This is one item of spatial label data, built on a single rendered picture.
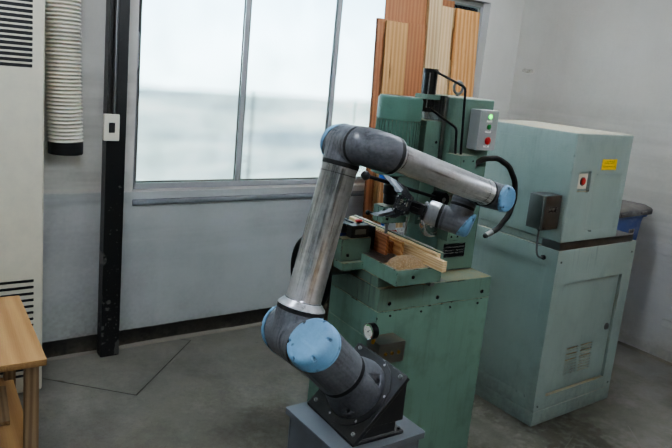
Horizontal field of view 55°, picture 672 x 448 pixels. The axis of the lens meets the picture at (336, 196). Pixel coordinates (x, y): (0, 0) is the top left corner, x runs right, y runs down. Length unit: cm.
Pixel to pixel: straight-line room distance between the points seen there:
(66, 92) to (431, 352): 196
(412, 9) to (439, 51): 35
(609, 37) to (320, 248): 319
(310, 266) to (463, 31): 289
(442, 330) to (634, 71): 249
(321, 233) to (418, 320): 80
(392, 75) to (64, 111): 196
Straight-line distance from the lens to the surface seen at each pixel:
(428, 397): 280
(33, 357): 249
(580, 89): 479
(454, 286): 266
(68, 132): 320
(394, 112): 249
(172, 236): 367
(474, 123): 265
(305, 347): 184
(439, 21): 441
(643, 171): 453
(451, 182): 205
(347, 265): 246
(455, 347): 279
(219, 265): 384
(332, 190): 193
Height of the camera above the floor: 157
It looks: 11 degrees down
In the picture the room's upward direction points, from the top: 6 degrees clockwise
